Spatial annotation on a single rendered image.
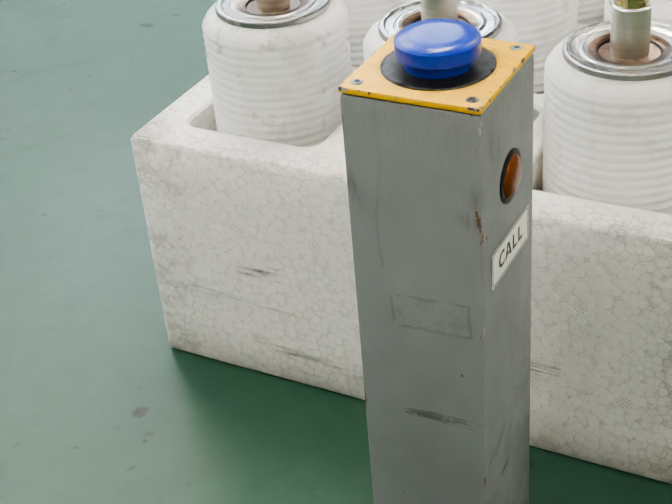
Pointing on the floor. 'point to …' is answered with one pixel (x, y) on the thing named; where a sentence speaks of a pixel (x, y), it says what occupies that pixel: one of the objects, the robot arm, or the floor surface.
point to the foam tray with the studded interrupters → (220, 317)
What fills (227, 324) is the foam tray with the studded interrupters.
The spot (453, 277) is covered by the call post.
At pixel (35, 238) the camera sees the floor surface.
